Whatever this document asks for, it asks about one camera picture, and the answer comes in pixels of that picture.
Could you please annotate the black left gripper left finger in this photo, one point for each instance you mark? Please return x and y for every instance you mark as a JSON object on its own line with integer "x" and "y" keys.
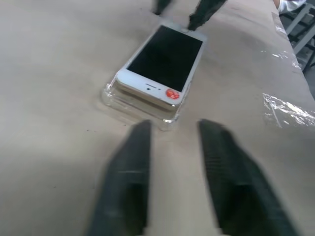
{"x": 125, "y": 177}

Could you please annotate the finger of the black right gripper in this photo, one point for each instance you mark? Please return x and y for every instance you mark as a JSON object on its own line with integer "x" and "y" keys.
{"x": 161, "y": 6}
{"x": 205, "y": 13}

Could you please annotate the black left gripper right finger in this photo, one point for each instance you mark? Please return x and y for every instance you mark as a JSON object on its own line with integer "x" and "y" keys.
{"x": 233, "y": 182}

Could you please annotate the white smartphone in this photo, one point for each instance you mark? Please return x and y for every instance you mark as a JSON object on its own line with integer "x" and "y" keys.
{"x": 165, "y": 59}

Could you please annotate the clear plastic phone case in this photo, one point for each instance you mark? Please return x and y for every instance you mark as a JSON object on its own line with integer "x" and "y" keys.
{"x": 137, "y": 110}

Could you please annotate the clear tape patch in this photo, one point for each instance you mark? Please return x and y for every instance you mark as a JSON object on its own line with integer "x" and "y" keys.
{"x": 285, "y": 109}
{"x": 288, "y": 57}
{"x": 279, "y": 24}

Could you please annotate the white object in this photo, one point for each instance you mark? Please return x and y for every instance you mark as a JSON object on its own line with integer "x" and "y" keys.
{"x": 280, "y": 4}

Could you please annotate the red round sticker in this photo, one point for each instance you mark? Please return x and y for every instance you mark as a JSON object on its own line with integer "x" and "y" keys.
{"x": 172, "y": 94}

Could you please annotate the dark metal frame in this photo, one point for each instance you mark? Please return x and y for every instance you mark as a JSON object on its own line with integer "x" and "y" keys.
{"x": 299, "y": 27}

